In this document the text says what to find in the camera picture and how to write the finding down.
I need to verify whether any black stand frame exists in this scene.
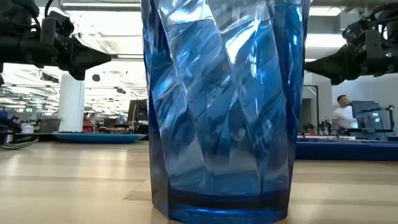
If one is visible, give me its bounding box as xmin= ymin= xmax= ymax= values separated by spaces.
xmin=303 ymin=84 xmax=320 ymax=135

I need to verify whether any person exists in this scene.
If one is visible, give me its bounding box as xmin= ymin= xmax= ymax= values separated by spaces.
xmin=331 ymin=95 xmax=358 ymax=129

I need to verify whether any white round pillar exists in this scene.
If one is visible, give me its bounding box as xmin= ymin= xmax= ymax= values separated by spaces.
xmin=58 ymin=72 xmax=85 ymax=133

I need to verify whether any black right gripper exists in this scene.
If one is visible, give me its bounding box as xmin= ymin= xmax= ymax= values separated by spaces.
xmin=304 ymin=21 xmax=398 ymax=85

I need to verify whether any black aluminium table frame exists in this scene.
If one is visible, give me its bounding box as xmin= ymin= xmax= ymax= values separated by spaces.
xmin=12 ymin=132 xmax=57 ymax=136

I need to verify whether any dark blue plastic tray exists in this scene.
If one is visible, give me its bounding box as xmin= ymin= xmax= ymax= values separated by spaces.
xmin=295 ymin=138 xmax=398 ymax=162

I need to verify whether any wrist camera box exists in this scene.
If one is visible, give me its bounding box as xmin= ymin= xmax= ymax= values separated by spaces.
xmin=364 ymin=28 xmax=386 ymax=60
xmin=40 ymin=11 xmax=75 ymax=47

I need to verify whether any blue round plate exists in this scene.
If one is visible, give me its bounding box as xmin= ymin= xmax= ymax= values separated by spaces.
xmin=52 ymin=133 xmax=147 ymax=144

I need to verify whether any grey mesh bin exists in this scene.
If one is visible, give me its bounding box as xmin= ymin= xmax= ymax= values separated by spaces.
xmin=39 ymin=117 xmax=62 ymax=134

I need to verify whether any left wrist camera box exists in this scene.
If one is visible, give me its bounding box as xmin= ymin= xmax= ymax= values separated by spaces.
xmin=40 ymin=11 xmax=75 ymax=47

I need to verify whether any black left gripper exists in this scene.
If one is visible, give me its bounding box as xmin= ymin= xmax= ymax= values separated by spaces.
xmin=0 ymin=30 xmax=112 ymax=81

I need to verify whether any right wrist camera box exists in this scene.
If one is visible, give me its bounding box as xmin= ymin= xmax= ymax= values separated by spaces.
xmin=364 ymin=28 xmax=386 ymax=60

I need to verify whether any grey computer monitor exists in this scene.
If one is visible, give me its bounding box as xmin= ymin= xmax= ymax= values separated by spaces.
xmin=351 ymin=100 xmax=381 ymax=130

